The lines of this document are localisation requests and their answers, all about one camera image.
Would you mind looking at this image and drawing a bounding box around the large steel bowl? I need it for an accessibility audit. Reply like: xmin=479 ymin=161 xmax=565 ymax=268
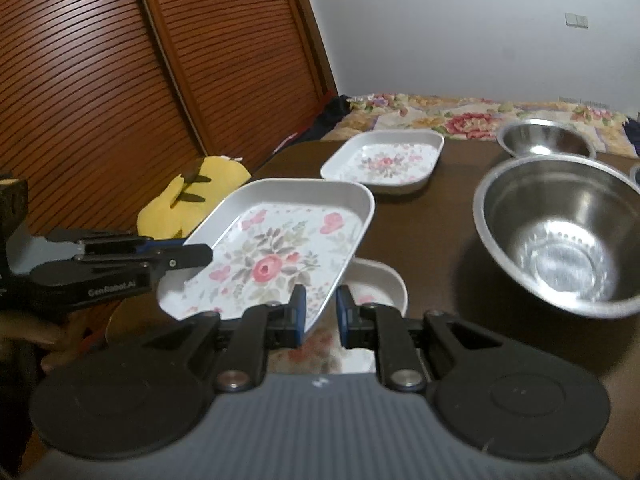
xmin=472 ymin=154 xmax=640 ymax=320

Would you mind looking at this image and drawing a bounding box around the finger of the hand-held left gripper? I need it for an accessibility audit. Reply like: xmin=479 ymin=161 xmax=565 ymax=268
xmin=75 ymin=243 xmax=214 ymax=286
xmin=45 ymin=230 xmax=187 ymax=257

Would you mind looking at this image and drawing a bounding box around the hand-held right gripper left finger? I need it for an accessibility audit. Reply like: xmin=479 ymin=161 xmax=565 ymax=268
xmin=142 ymin=284 xmax=307 ymax=393

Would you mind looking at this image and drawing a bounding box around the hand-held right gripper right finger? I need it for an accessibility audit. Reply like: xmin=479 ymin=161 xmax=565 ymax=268
xmin=336 ymin=284 xmax=503 ymax=393

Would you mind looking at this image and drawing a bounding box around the brown louvered wooden door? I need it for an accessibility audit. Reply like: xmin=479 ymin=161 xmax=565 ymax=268
xmin=0 ymin=0 xmax=207 ymax=241
xmin=132 ymin=0 xmax=338 ymax=172

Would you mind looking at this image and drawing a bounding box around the small steel bowl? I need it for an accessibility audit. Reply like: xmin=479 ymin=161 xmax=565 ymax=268
xmin=496 ymin=119 xmax=597 ymax=161

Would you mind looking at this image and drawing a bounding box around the floral blanket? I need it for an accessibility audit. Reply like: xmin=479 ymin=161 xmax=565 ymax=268
xmin=272 ymin=91 xmax=640 ymax=158

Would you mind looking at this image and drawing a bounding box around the white floral plate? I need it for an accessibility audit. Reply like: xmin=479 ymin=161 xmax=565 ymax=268
xmin=272 ymin=257 xmax=409 ymax=376

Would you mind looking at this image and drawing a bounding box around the person's left hand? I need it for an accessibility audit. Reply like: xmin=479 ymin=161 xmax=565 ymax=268
xmin=0 ymin=311 xmax=82 ymax=374

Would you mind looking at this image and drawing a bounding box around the large floral rectangular plate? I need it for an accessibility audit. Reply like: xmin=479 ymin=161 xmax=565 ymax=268
xmin=156 ymin=177 xmax=377 ymax=337

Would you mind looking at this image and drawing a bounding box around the yellow plush cushion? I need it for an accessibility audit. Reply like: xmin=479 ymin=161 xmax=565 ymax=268
xmin=137 ymin=156 xmax=252 ymax=240

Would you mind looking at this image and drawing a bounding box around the small floral rectangular plate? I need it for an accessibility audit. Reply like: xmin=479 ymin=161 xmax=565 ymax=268
xmin=320 ymin=129 xmax=446 ymax=196

